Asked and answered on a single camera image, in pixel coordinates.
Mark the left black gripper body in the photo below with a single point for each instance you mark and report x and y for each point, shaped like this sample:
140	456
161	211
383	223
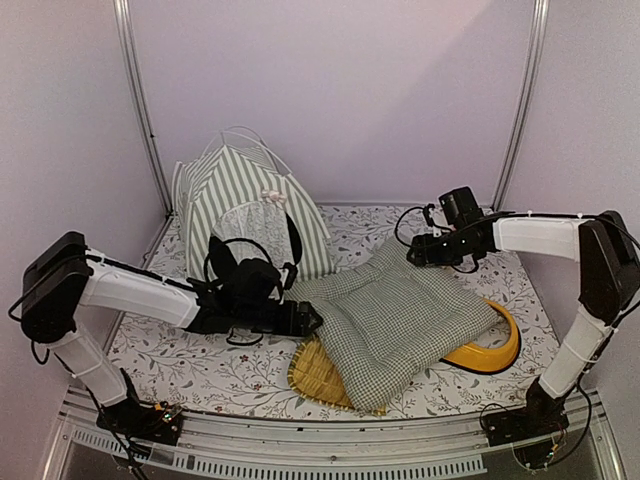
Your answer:
253	317

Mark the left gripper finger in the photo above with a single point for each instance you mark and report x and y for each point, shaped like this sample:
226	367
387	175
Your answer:
221	267
308	318

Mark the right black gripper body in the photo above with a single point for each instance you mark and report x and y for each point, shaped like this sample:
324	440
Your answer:
449	253

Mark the striped green white pet tent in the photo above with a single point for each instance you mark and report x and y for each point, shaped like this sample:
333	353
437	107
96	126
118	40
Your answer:
239	187

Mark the checkered grey cushion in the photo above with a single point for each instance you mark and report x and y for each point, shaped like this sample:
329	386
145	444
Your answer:
386	320

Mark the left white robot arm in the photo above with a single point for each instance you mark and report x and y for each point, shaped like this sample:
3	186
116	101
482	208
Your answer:
69	275

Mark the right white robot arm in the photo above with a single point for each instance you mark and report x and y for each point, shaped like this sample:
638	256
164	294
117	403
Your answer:
599	246

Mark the woven bamboo tray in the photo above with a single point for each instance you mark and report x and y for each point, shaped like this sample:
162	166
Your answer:
314	376

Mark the yellow double bowl holder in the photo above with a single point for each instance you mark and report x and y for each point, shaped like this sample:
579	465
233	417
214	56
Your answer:
488	361

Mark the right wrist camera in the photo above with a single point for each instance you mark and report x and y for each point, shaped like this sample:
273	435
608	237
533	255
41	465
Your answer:
460	209

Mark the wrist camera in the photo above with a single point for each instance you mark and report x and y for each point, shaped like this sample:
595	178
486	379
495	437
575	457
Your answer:
460	209
289	275

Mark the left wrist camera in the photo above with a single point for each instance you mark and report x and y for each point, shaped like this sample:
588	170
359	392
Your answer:
289	275

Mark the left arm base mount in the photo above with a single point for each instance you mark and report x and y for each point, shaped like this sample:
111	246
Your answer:
159	423

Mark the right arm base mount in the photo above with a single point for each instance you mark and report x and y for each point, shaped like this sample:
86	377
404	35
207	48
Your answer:
542	415

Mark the front aluminium rail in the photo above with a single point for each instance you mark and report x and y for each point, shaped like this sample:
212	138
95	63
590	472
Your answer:
232	447

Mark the right aluminium frame post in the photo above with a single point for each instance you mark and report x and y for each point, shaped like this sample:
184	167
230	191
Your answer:
533	58

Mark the aluminium frame post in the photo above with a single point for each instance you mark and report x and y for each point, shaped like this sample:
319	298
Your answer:
124	26
533	58

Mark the left aluminium frame post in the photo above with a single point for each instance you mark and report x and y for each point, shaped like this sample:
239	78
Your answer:
124	26

